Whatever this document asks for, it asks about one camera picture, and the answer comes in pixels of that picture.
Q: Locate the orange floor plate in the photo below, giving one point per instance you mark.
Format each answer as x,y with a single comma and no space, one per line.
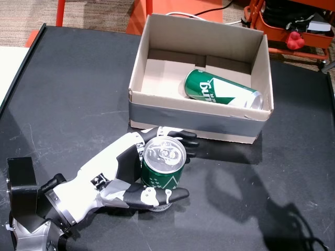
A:
32,39
183,6

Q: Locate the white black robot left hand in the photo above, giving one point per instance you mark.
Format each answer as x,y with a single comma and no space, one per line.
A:
104,162

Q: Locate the black metal bar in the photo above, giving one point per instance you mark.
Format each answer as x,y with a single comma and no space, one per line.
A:
328,66

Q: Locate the red knob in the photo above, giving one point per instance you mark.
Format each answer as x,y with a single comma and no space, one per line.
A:
295,41

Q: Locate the green white soda can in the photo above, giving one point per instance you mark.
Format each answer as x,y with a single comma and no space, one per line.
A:
163,157
222,89

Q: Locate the orange metal cart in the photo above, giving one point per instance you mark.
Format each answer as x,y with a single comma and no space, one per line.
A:
288,34

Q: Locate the silver black robot left arm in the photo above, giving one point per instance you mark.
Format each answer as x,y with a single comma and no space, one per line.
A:
34,238

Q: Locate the open cardboard box grey tape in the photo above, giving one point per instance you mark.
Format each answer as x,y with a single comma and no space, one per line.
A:
196,121

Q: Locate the orange metal leg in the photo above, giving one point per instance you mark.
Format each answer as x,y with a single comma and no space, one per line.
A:
148,8
60,13

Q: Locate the grey flat box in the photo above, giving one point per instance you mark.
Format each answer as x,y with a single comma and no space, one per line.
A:
318,26

